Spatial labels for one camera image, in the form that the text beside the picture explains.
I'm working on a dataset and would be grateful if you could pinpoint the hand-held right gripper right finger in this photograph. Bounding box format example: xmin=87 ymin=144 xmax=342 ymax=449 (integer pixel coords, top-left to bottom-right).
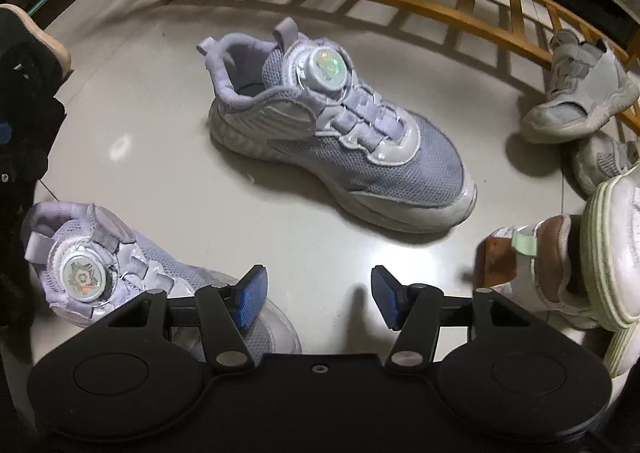
xmin=371 ymin=265 xmax=526 ymax=369

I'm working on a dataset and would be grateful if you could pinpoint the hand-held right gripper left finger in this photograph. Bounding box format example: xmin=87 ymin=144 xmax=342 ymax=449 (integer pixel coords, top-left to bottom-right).
xmin=107 ymin=264 xmax=271 ymax=369

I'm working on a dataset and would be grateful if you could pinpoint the purple dial sneaker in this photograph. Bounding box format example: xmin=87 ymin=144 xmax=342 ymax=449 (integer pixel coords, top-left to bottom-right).
xmin=196 ymin=17 xmax=478 ymax=234
xmin=21 ymin=201 xmax=302 ymax=359

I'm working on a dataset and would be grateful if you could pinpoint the white mesh sneaker tan sole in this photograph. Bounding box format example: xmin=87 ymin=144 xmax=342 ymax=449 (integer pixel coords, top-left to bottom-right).
xmin=475 ymin=215 xmax=601 ymax=331

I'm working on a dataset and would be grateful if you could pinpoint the white sneaker green sole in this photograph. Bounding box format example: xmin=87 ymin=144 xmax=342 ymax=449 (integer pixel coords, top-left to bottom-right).
xmin=582 ymin=173 xmax=640 ymax=334
xmin=602 ymin=323 xmax=640 ymax=378

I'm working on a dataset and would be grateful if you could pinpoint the grey white double-strap sneaker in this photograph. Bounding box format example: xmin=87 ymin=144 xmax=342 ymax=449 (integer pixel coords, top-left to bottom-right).
xmin=572 ymin=133 xmax=640 ymax=196
xmin=522 ymin=29 xmax=640 ymax=144

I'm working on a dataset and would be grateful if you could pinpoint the person's left slipper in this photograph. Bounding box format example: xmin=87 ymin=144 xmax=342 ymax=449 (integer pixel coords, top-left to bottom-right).
xmin=0 ymin=3 xmax=72 ymax=94

